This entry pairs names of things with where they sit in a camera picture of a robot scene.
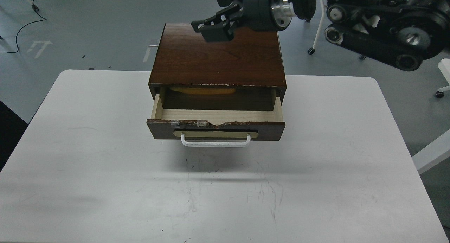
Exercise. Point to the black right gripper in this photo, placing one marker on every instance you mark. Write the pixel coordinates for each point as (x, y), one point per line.
(259, 15)

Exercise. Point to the yellow corn cob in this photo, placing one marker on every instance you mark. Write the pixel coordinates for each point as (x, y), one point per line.
(203, 91)

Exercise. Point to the wooden drawer with white handle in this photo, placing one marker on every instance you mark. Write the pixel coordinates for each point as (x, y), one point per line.
(216, 128)

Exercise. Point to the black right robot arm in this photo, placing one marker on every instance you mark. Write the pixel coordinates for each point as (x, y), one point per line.
(399, 33)

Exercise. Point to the dark wooden drawer cabinet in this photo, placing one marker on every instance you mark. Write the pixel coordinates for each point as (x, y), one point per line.
(250, 59)

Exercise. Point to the grey office chair on wheels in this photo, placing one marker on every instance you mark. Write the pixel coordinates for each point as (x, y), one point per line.
(312, 50)

